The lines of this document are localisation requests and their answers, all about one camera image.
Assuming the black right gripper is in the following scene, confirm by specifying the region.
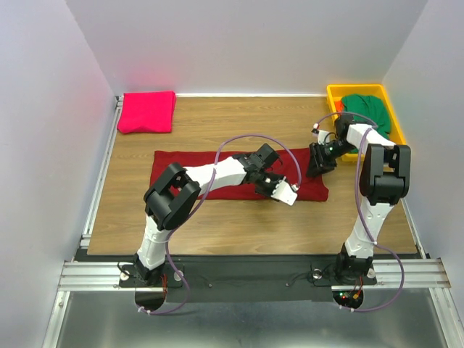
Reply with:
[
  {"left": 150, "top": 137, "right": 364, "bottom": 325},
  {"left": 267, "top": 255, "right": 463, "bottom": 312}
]
[{"left": 305, "top": 139, "right": 356, "bottom": 177}]

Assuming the dark red t shirt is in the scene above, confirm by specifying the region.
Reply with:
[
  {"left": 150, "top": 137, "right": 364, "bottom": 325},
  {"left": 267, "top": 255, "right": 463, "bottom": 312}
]
[{"left": 150, "top": 148, "right": 329, "bottom": 202}]

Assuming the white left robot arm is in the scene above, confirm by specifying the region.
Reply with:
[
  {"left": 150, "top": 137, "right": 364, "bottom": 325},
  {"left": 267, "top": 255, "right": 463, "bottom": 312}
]
[{"left": 118, "top": 144, "right": 297, "bottom": 286}]

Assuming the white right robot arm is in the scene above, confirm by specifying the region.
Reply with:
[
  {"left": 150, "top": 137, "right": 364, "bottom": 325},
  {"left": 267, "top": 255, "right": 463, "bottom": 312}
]
[{"left": 306, "top": 112, "right": 411, "bottom": 283}]

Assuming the orange t shirt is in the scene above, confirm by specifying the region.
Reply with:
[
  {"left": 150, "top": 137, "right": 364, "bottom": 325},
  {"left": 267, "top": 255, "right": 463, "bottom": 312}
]
[{"left": 333, "top": 100, "right": 344, "bottom": 112}]

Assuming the yellow plastic bin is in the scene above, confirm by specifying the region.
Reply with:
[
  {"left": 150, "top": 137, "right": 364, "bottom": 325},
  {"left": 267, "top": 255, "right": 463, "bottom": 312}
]
[{"left": 326, "top": 83, "right": 406, "bottom": 144}]

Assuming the green t shirt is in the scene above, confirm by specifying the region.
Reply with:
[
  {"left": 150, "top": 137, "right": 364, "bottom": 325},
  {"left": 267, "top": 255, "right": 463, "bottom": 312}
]
[{"left": 341, "top": 94, "right": 392, "bottom": 139}]

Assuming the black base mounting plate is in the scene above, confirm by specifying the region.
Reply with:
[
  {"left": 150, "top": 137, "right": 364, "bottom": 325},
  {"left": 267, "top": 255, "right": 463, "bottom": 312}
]
[{"left": 118, "top": 254, "right": 376, "bottom": 313}]

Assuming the folded pink t shirt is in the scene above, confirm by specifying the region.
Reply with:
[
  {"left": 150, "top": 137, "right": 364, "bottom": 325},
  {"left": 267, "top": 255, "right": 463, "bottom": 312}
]
[{"left": 117, "top": 91, "right": 177, "bottom": 134}]

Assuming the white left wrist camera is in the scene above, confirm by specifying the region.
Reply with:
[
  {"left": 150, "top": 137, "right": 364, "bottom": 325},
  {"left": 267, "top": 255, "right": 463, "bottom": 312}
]
[{"left": 270, "top": 177, "right": 299, "bottom": 206}]

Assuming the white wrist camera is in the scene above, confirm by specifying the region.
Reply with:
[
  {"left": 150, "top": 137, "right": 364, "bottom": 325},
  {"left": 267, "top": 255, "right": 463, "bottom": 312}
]
[
  {"left": 270, "top": 177, "right": 299, "bottom": 206},
  {"left": 311, "top": 123, "right": 332, "bottom": 145}
]

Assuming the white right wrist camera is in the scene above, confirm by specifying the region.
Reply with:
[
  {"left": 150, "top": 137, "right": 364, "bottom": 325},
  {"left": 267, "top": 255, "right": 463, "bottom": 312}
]
[{"left": 311, "top": 123, "right": 332, "bottom": 145}]

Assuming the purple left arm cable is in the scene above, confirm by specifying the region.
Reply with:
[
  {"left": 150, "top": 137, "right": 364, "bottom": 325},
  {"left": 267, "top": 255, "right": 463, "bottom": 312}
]
[{"left": 136, "top": 134, "right": 302, "bottom": 315}]

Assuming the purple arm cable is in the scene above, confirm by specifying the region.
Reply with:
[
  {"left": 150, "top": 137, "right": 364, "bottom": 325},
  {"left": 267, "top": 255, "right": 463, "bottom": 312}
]
[
  {"left": 313, "top": 110, "right": 405, "bottom": 313},
  {"left": 136, "top": 134, "right": 302, "bottom": 315}
]

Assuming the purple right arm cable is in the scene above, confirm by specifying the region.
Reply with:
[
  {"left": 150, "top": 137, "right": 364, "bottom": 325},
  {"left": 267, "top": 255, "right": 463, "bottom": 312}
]
[{"left": 313, "top": 110, "right": 405, "bottom": 313}]

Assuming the aluminium frame rail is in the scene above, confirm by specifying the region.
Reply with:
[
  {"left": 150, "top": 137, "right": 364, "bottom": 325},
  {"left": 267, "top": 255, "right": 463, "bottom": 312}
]
[{"left": 58, "top": 259, "right": 450, "bottom": 292}]

